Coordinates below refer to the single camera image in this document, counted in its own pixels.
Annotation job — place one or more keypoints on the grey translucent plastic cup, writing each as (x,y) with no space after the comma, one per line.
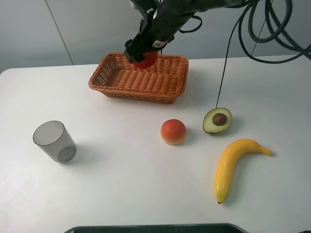
(53,138)

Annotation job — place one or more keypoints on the orange wicker basket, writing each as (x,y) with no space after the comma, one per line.
(163,82)

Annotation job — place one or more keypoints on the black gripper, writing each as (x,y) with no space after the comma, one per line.
(161,20)

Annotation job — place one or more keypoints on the red apple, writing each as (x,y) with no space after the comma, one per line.
(150,59)

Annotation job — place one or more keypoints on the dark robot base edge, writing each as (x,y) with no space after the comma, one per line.
(183,228)

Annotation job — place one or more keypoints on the halved avocado with pit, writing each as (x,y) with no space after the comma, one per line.
(217,120)

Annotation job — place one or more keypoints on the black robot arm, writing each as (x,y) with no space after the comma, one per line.
(205,5)

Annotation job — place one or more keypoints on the orange red peach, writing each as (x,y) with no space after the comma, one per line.
(173,132)

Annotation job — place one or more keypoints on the yellow banana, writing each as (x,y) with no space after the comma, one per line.
(227,164)

